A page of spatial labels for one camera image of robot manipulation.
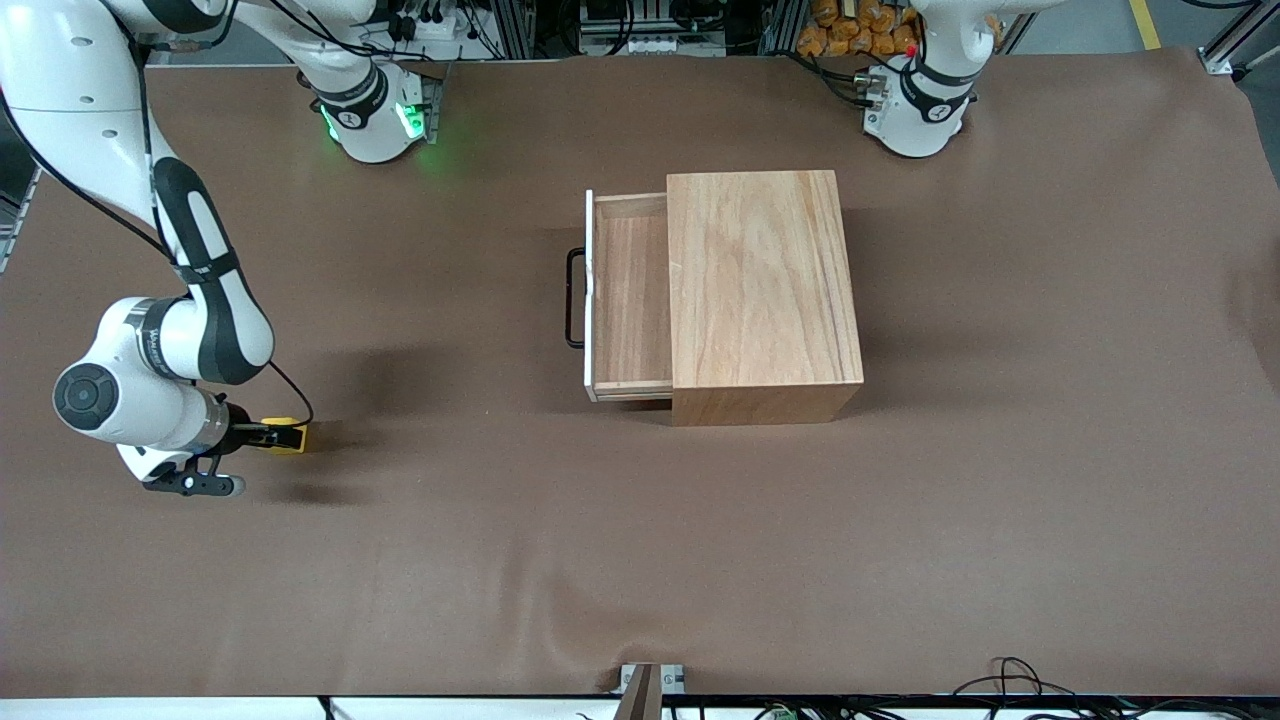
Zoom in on yellow wooden cube block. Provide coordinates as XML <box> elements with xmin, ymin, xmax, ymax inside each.
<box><xmin>261</xmin><ymin>417</ymin><xmax>310</xmax><ymax>457</ymax></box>

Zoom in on black metal drawer handle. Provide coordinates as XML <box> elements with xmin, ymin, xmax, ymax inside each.
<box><xmin>564</xmin><ymin>246</ymin><xmax>589</xmax><ymax>351</ymax></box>

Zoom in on wooden drawer with white front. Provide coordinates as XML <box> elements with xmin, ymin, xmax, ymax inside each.
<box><xmin>584</xmin><ymin>189</ymin><xmax>675</xmax><ymax>405</ymax></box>

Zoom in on brown table mat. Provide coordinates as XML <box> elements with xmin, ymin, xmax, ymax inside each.
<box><xmin>0</xmin><ymin>45</ymin><xmax>1280</xmax><ymax>699</ymax></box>

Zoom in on white power strip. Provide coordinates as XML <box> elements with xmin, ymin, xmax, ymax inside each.
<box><xmin>385</xmin><ymin>0</ymin><xmax>473</xmax><ymax>46</ymax></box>

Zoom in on light wooden cabinet box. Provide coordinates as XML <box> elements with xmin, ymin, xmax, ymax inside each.
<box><xmin>666</xmin><ymin>170</ymin><xmax>865</xmax><ymax>428</ymax></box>

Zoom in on aluminium rack with equipment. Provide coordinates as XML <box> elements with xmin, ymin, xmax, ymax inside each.
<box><xmin>480</xmin><ymin>0</ymin><xmax>801</xmax><ymax>59</ymax></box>

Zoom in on pile of orange objects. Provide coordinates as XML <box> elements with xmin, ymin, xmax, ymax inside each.
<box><xmin>797</xmin><ymin>0</ymin><xmax>923</xmax><ymax>59</ymax></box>

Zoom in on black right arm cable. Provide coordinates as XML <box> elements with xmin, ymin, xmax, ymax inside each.
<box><xmin>0</xmin><ymin>0</ymin><xmax>317</xmax><ymax>429</ymax></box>

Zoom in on aluminium frame profile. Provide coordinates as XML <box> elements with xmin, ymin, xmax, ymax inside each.
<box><xmin>1198</xmin><ymin>0</ymin><xmax>1280</xmax><ymax>81</ymax></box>
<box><xmin>0</xmin><ymin>165</ymin><xmax>43</xmax><ymax>276</ymax></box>

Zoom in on metal bracket with wooden post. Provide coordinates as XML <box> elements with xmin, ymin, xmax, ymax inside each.
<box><xmin>613</xmin><ymin>662</ymin><xmax>687</xmax><ymax>720</ymax></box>

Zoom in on black cable bundle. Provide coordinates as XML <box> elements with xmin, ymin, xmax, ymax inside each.
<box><xmin>950</xmin><ymin>655</ymin><xmax>1280</xmax><ymax>720</ymax></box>

